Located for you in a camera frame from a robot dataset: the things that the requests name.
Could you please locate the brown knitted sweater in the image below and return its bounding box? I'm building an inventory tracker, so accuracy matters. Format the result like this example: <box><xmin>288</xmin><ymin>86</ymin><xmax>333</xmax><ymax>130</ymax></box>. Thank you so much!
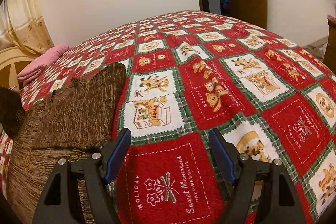
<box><xmin>1</xmin><ymin>62</ymin><xmax>126</xmax><ymax>223</ymax></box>

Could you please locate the folded pink blanket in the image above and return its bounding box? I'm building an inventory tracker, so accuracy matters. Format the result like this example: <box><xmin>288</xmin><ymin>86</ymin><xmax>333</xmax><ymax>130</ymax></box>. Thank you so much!
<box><xmin>18</xmin><ymin>44</ymin><xmax>70</xmax><ymax>86</ymax></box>

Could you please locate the cream wooden headboard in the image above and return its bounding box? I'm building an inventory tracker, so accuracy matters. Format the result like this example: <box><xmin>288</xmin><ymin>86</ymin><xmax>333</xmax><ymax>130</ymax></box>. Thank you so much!
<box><xmin>0</xmin><ymin>46</ymin><xmax>35</xmax><ymax>92</ymax></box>

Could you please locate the wooden furniture edge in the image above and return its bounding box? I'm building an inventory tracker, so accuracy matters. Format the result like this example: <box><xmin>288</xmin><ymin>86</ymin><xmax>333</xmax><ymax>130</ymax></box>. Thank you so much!
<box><xmin>326</xmin><ymin>15</ymin><xmax>336</xmax><ymax>49</ymax></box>

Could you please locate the red patchwork bear bedspread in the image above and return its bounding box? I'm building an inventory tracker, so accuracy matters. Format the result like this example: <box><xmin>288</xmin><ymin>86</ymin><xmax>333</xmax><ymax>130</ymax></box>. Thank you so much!
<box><xmin>1</xmin><ymin>10</ymin><xmax>335</xmax><ymax>223</ymax></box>

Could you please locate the beige patterned curtain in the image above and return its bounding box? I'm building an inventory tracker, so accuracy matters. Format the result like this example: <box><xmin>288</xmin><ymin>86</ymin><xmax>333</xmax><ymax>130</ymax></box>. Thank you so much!
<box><xmin>1</xmin><ymin>0</ymin><xmax>54</xmax><ymax>56</ymax></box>

